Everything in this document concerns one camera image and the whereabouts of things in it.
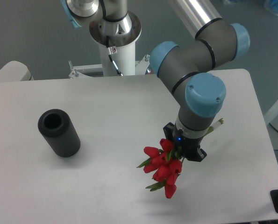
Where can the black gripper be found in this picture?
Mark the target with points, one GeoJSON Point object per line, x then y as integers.
{"type": "Point", "coordinates": [184, 145]}

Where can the red tulip bouquet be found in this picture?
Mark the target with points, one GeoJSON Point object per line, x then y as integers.
{"type": "Point", "coordinates": [167, 170]}

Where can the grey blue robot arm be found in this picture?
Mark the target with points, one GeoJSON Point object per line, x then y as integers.
{"type": "Point", "coordinates": [186, 72]}

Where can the black ribbed cylindrical vase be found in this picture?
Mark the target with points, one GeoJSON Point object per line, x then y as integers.
{"type": "Point", "coordinates": [56, 127]}

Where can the white rounded side table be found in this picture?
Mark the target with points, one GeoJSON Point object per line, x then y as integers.
{"type": "Point", "coordinates": [15, 71]}

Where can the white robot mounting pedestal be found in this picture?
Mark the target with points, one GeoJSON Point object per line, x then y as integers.
{"type": "Point", "coordinates": [116, 43]}

